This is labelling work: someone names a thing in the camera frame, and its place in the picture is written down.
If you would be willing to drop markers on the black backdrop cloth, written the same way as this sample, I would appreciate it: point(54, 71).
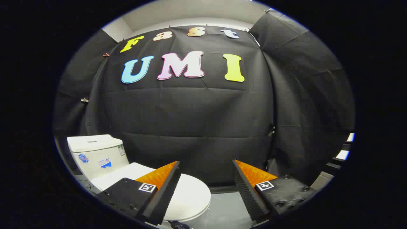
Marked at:
point(197, 121)

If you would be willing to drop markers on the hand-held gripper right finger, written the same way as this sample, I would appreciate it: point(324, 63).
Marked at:
point(246, 194)

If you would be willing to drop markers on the white toilet lid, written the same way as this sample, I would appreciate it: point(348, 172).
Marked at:
point(190, 197)

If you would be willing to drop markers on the white ceramic toilet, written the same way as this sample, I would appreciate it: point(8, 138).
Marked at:
point(95, 162)

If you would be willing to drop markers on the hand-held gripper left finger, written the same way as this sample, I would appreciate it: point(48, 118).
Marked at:
point(165, 194)

